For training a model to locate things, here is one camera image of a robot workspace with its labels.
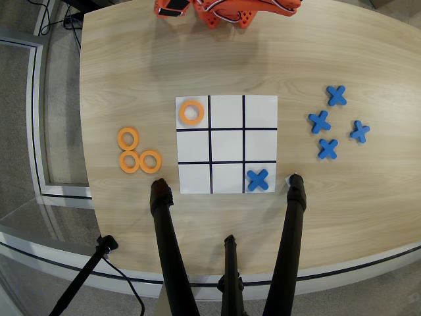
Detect black cable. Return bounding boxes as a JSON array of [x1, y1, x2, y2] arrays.
[[101, 255, 146, 316]]

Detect cardboard box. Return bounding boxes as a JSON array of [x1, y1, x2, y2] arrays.
[[367, 0, 399, 11]]

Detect white tic-tac-toe grid sheet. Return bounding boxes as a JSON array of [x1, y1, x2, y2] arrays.
[[175, 94, 279, 195]]

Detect grey metal partition frame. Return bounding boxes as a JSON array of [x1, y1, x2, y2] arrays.
[[0, 28, 93, 200]]

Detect black floor cables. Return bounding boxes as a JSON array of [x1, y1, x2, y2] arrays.
[[37, 0, 82, 50]]

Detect blue foam cross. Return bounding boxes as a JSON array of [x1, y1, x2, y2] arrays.
[[326, 85, 348, 107], [349, 120, 371, 144], [246, 169, 270, 192], [317, 138, 339, 160], [308, 110, 332, 135]]

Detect thin black stand pole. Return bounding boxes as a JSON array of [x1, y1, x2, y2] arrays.
[[48, 234, 120, 316]]

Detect orange foam ring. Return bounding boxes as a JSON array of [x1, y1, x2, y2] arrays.
[[118, 150, 141, 174], [139, 149, 163, 174], [178, 99, 205, 126], [117, 127, 140, 151]]

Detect black tripod leg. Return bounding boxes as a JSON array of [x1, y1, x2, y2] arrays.
[[261, 173, 308, 316], [216, 234, 246, 316], [149, 178, 201, 316]]

